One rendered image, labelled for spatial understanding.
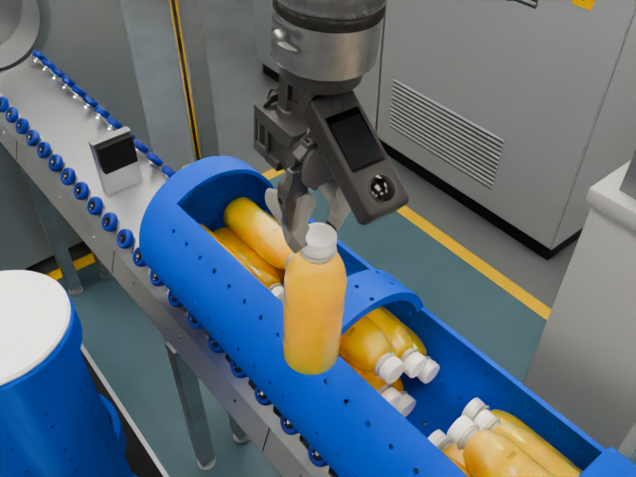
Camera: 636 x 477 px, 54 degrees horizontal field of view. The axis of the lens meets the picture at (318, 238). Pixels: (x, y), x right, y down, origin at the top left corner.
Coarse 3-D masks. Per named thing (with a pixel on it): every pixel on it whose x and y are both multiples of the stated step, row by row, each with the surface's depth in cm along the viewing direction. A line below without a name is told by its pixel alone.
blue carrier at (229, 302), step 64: (192, 192) 112; (256, 192) 131; (192, 256) 106; (256, 320) 95; (256, 384) 100; (320, 384) 87; (448, 384) 105; (512, 384) 94; (320, 448) 90; (384, 448) 80; (576, 448) 89
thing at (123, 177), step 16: (128, 128) 152; (96, 144) 147; (112, 144) 148; (128, 144) 151; (96, 160) 150; (112, 160) 150; (128, 160) 153; (112, 176) 155; (128, 176) 158; (112, 192) 157
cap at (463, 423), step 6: (456, 420) 83; (462, 420) 83; (468, 420) 84; (450, 426) 83; (456, 426) 83; (462, 426) 83; (468, 426) 83; (450, 432) 83; (456, 432) 83; (462, 432) 82; (450, 438) 84; (456, 438) 83; (456, 444) 83
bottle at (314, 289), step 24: (288, 264) 69; (312, 264) 66; (336, 264) 67; (288, 288) 69; (312, 288) 67; (336, 288) 68; (288, 312) 71; (312, 312) 69; (336, 312) 70; (288, 336) 74; (312, 336) 72; (336, 336) 74; (288, 360) 77; (312, 360) 75; (336, 360) 78
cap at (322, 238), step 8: (312, 224) 67; (320, 224) 67; (312, 232) 66; (320, 232) 66; (328, 232) 66; (312, 240) 65; (320, 240) 65; (328, 240) 65; (336, 240) 66; (304, 248) 65; (312, 248) 65; (320, 248) 64; (328, 248) 65; (312, 256) 66; (320, 256) 65
